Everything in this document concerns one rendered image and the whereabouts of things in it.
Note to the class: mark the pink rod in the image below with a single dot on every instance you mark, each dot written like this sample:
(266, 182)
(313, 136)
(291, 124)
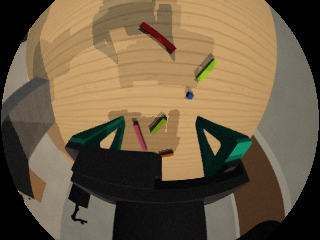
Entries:
(140, 136)

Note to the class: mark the dark red rod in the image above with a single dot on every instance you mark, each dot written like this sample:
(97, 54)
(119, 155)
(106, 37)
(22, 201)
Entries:
(158, 36)

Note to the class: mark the lime green rod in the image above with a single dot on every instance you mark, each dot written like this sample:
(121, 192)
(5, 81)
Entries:
(158, 125)
(206, 70)

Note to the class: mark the orange rod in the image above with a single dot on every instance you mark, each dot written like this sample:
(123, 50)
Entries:
(166, 154)

